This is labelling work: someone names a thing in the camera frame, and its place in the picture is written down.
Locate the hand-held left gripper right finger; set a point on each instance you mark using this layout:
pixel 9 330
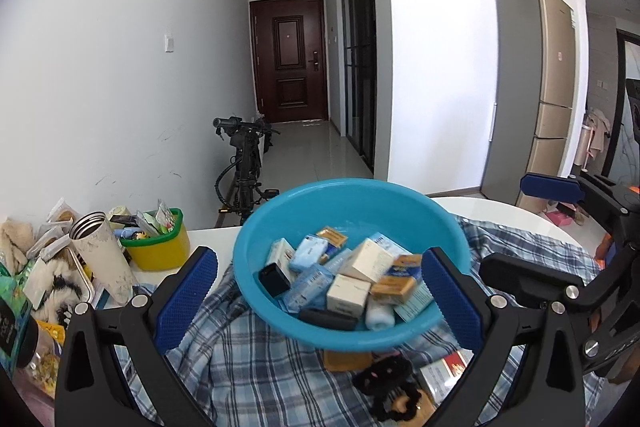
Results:
pixel 450 302

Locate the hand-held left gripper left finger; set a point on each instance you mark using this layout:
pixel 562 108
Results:
pixel 190 292

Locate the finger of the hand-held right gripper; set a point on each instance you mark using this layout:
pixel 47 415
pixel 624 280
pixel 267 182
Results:
pixel 550 187
pixel 520 277

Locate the gold and blue box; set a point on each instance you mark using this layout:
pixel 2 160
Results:
pixel 406 264

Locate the blue plastic basin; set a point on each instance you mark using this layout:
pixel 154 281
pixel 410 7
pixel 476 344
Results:
pixel 345 207

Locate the pink slippers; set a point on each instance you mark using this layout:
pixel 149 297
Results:
pixel 562 214

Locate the yellow and green bin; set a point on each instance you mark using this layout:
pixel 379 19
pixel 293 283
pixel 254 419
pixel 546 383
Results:
pixel 160 249

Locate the red and white box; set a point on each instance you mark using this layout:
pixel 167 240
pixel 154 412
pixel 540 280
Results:
pixel 450 369

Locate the white roll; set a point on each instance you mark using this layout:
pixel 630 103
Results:
pixel 380 314

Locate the hanging clothes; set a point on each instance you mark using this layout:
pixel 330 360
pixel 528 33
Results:
pixel 597 132

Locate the packets in bin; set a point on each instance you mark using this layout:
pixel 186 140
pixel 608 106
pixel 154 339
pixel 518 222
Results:
pixel 152 222

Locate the gold and grey refrigerator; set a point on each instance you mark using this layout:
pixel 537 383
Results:
pixel 535 102

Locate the white patterned tumbler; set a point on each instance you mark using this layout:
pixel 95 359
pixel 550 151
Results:
pixel 102 257

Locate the metal tray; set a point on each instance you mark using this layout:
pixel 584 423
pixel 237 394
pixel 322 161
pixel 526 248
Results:
pixel 89 279

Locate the small cream box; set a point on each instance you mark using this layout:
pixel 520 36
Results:
pixel 347 294

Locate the black cat plush scrunchie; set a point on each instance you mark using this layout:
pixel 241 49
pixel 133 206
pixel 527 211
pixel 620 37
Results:
pixel 385 382

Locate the blue patterned box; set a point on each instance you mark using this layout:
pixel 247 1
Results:
pixel 307 288

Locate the orange-brown soap box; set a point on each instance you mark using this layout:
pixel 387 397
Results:
pixel 345 361

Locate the black oblong case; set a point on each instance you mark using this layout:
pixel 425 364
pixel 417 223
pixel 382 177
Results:
pixel 327 319

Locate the light blue box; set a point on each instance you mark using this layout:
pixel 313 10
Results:
pixel 310 253

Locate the blue plaid shirt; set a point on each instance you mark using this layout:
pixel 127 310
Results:
pixel 280 387

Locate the small orange box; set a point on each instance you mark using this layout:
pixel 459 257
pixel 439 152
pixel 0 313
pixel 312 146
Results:
pixel 332 237

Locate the black and white plush toy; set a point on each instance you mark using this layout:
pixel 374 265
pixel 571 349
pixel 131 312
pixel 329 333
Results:
pixel 55 287

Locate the black electric bike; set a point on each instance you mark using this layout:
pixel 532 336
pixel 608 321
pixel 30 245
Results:
pixel 245 167

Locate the clear plastic snack bag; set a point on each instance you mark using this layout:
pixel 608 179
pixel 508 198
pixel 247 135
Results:
pixel 55 219

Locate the cereal bag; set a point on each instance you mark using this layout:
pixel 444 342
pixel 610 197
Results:
pixel 45 359

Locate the beige plush toy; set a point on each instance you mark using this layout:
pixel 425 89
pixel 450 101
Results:
pixel 15 242

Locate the black framed sliding glass door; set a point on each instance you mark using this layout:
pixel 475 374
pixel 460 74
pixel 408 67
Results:
pixel 360 57

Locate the dark brown entrance door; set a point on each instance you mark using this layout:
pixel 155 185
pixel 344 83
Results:
pixel 290 57

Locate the white light switch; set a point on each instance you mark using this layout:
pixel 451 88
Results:
pixel 169 43

